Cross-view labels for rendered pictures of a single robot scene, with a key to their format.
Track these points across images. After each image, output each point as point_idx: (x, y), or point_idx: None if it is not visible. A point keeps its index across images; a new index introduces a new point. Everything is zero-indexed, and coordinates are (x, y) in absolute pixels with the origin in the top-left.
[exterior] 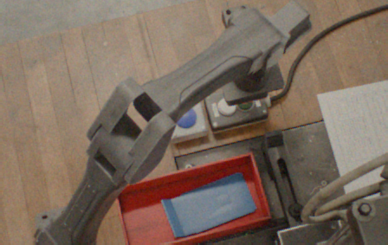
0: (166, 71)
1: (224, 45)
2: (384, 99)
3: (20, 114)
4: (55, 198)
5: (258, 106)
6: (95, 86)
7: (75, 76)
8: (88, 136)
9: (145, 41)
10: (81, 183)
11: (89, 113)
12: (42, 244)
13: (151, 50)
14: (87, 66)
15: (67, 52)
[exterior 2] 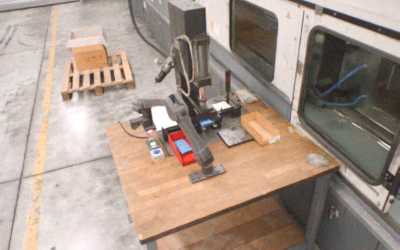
0: (140, 162)
1: (150, 96)
2: None
3: (156, 194)
4: (186, 180)
5: (152, 138)
6: (145, 177)
7: (141, 183)
8: (176, 115)
9: (128, 168)
10: (188, 128)
11: (156, 177)
12: (203, 155)
13: (132, 166)
14: (138, 181)
15: (132, 186)
